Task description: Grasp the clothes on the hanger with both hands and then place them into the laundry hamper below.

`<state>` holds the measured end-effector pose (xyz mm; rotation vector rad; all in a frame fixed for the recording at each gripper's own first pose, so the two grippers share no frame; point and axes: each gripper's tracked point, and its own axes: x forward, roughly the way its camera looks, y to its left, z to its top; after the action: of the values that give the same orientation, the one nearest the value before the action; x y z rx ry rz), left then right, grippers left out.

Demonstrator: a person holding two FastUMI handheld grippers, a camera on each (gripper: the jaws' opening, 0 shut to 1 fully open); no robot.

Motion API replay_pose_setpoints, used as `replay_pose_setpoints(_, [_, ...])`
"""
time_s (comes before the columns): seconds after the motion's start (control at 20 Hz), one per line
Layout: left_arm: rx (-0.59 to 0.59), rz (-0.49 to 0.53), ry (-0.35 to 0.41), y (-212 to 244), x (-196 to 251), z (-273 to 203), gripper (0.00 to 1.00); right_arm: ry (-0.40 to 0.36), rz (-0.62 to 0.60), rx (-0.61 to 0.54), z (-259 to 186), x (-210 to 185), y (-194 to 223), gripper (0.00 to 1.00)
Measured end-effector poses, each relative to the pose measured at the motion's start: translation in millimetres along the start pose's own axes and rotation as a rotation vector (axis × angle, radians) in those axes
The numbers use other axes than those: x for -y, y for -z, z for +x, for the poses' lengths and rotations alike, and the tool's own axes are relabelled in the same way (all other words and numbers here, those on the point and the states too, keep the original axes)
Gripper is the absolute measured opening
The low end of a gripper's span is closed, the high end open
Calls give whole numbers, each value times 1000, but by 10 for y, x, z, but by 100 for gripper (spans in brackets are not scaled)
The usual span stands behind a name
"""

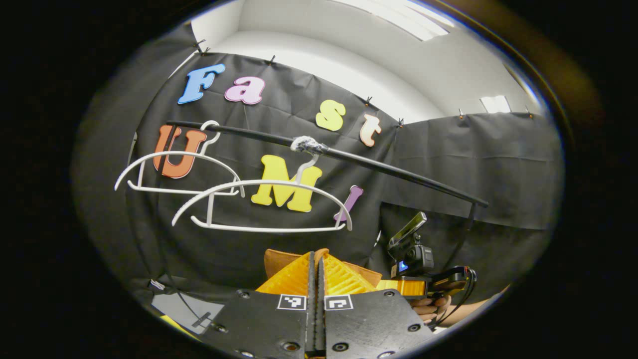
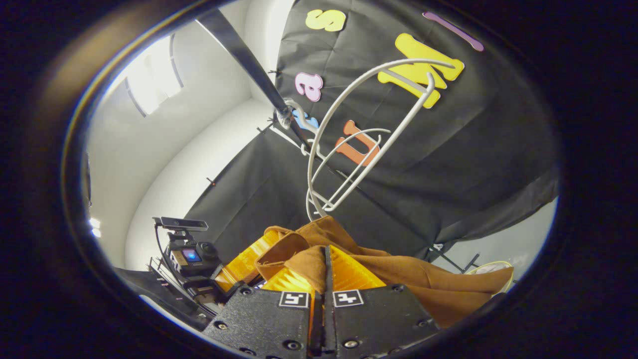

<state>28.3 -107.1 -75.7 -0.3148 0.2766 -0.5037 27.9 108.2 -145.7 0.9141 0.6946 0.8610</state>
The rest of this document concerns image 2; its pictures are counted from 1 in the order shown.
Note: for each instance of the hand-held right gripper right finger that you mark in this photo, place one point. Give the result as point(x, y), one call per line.
point(379, 314)

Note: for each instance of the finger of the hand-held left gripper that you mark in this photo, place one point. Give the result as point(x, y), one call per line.
point(244, 262)

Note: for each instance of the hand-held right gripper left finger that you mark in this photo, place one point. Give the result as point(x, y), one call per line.
point(259, 319)

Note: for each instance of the brown short-sleeved shirt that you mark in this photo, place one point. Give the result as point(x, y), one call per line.
point(423, 279)

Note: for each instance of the black metal clothes rack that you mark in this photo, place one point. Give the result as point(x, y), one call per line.
point(244, 52)

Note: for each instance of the black backdrop cloth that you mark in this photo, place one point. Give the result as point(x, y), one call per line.
point(473, 159)

